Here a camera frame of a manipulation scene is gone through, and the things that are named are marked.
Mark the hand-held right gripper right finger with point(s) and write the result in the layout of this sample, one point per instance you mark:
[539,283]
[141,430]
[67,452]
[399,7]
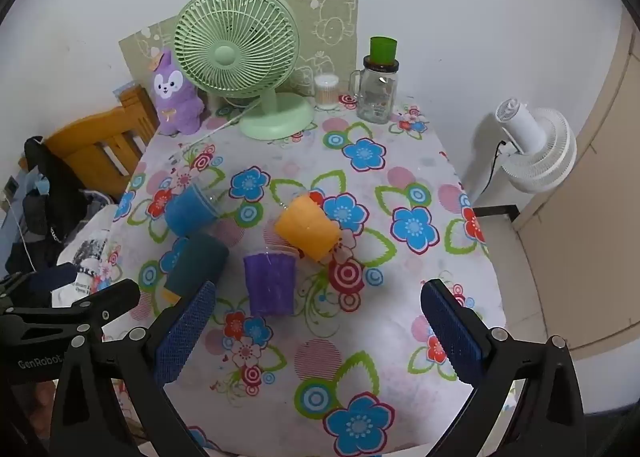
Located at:
[450,332]

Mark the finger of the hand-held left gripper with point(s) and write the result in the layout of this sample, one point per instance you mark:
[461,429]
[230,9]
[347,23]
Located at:
[102,304]
[50,278]

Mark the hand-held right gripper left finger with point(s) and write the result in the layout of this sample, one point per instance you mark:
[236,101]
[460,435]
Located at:
[184,334]

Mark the dark green cup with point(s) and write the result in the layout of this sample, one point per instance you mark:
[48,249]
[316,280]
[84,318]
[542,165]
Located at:
[200,259]

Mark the purple cup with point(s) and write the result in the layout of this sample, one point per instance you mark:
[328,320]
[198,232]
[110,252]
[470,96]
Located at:
[270,287]

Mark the blue cup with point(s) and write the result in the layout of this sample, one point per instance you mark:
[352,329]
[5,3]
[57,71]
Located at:
[190,212]

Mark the orange cup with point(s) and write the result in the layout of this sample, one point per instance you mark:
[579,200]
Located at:
[305,227]

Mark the white printed cloth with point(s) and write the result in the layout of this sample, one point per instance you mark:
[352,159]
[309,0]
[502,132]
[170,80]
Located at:
[92,247]

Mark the black clothing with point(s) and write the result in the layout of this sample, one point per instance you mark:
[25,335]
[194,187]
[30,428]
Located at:
[55,187]

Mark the black metal bar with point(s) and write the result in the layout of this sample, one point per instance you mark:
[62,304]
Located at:
[492,212]

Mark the wooden chair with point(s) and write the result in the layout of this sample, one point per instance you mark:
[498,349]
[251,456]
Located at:
[95,147]

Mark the beige door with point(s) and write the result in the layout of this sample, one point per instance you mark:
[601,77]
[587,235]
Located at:
[590,237]

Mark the floral tablecloth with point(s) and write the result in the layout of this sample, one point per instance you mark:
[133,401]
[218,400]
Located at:
[350,177]

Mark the white floor fan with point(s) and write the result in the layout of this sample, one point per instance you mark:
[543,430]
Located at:
[545,147]

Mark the purple plush toy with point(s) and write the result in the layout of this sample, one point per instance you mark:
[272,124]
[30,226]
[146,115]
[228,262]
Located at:
[175,102]

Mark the glass jar with green lid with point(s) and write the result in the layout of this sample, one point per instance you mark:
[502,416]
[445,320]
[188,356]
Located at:
[375,92]

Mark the cotton swab container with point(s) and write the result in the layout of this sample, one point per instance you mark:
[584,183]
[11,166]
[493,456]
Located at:
[326,94]

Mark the green desk fan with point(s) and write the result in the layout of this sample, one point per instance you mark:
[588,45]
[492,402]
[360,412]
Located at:
[225,54]

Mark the printed cardboard sheet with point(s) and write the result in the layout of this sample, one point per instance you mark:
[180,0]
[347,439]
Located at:
[335,27]

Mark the wall socket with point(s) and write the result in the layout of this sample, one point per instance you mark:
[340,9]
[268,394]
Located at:
[11,188]

